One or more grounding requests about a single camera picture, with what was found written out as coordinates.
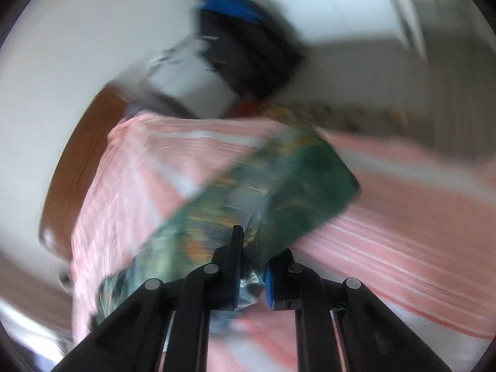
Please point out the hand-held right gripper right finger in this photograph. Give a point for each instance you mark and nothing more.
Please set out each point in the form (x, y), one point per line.
(270, 286)

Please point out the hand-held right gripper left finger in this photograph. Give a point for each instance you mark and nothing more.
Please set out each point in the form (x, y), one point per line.
(231, 271)

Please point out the green floral garment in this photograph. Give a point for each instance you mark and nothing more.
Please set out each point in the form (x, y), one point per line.
(302, 186)

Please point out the pink striped bed sheet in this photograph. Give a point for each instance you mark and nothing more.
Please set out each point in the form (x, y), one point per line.
(387, 221)

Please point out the brown wooden headboard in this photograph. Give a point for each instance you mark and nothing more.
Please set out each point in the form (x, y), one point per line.
(77, 162)

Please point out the dark bag with blue cloth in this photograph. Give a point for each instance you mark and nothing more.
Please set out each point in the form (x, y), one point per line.
(248, 46)

